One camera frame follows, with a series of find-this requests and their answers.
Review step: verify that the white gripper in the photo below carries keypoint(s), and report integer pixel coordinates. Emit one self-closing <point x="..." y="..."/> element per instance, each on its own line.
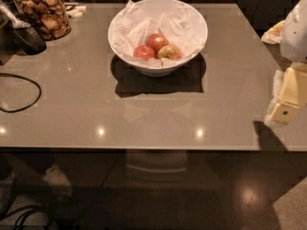
<point x="295" y="37"/>

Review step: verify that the yellowish red apple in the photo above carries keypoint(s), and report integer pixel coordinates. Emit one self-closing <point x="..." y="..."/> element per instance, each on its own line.
<point x="171" y="52"/>

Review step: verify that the white ceramic bowl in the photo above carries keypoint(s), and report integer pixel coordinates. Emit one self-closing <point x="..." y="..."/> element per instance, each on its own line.
<point x="159" y="68"/>

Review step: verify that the red apple back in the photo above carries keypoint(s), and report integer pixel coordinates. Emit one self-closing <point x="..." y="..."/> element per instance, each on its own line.
<point x="157" y="41"/>

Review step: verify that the red apple front left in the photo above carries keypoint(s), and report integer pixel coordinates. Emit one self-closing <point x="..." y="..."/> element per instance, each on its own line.
<point x="145" y="52"/>

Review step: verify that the yellow cloth at table edge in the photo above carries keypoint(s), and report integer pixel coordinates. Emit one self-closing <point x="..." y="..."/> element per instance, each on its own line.
<point x="273" y="35"/>

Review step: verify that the white crumpled paper liner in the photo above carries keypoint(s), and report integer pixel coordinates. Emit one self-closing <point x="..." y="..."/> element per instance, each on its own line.
<point x="134" y="29"/>

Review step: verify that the small white items behind jar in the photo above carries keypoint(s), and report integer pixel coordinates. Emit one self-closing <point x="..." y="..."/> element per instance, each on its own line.
<point x="75" y="10"/>

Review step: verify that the white shoe under table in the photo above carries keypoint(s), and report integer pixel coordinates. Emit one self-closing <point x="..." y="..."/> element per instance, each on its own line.
<point x="59" y="183"/>

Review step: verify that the glass jar of dried chips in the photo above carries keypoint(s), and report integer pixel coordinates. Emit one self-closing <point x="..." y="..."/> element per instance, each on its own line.
<point x="49" y="15"/>

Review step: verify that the black round appliance with handle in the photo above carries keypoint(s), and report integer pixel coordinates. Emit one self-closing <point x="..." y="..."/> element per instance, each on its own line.
<point x="24" y="29"/>

